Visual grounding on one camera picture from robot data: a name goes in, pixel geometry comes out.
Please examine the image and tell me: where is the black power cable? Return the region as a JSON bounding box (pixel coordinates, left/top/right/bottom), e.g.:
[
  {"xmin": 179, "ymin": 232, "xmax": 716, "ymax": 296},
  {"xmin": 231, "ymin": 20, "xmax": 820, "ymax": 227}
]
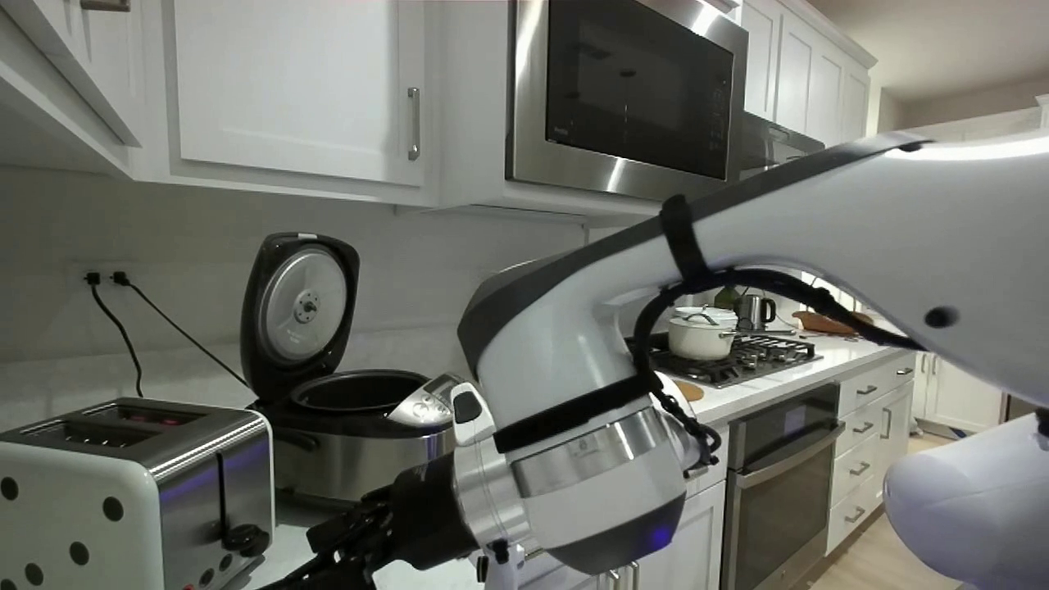
[
  {"xmin": 82, "ymin": 269, "xmax": 146, "ymax": 405},
  {"xmin": 107, "ymin": 269, "xmax": 257, "ymax": 389}
]

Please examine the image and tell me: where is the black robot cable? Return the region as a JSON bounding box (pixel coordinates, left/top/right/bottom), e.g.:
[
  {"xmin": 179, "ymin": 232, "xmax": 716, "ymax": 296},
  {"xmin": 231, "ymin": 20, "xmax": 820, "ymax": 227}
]
[{"xmin": 626, "ymin": 267, "xmax": 929, "ymax": 463}]

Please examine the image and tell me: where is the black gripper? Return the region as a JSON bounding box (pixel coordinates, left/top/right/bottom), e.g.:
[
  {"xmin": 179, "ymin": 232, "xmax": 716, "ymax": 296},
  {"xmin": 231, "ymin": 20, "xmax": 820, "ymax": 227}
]
[{"xmin": 261, "ymin": 456, "xmax": 480, "ymax": 590}]

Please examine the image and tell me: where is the stainless steel microwave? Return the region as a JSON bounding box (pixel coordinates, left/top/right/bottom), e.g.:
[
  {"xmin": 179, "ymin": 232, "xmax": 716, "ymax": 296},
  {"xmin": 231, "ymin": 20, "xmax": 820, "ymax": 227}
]
[{"xmin": 509, "ymin": 0, "xmax": 747, "ymax": 199}]

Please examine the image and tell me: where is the white upper cabinet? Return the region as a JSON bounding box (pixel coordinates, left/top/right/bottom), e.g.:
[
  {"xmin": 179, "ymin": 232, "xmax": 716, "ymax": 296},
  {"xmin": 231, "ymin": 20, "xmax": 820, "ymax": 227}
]
[{"xmin": 133, "ymin": 0, "xmax": 436, "ymax": 208}]

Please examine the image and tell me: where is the white pot on stove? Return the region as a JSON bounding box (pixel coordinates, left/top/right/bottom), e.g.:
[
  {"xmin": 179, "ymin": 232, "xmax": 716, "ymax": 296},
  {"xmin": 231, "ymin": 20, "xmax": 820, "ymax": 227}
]
[{"xmin": 670, "ymin": 308, "xmax": 737, "ymax": 362}]

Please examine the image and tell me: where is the black power cable right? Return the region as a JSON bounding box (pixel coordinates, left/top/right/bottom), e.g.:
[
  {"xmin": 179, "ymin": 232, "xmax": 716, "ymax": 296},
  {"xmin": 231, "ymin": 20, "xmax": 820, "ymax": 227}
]
[{"xmin": 107, "ymin": 269, "xmax": 257, "ymax": 389}]

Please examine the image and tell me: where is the black power cable left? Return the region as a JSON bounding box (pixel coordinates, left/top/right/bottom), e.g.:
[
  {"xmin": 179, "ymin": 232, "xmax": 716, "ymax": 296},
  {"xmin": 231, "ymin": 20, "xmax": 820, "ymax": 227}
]
[{"xmin": 82, "ymin": 269, "xmax": 146, "ymax": 405}]

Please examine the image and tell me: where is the white polka dot toaster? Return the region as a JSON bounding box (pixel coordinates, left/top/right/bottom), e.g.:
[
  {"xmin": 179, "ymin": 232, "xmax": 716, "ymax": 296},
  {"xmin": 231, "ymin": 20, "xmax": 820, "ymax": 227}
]
[{"xmin": 0, "ymin": 397, "xmax": 275, "ymax": 590}]

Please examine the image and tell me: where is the steel rice cooker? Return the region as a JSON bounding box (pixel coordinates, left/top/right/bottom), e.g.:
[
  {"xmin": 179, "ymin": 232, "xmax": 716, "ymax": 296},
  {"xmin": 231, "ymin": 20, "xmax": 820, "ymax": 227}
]
[{"xmin": 240, "ymin": 232, "xmax": 453, "ymax": 506}]

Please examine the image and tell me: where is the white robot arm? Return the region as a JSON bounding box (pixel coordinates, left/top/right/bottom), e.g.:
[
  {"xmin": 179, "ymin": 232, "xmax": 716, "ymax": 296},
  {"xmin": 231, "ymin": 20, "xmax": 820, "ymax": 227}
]
[{"xmin": 265, "ymin": 134, "xmax": 1049, "ymax": 590}]

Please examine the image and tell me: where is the stainless steel oven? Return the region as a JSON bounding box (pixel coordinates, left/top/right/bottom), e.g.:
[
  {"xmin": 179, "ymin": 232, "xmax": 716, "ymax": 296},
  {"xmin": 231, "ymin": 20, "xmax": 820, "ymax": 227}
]
[{"xmin": 720, "ymin": 384, "xmax": 842, "ymax": 590}]

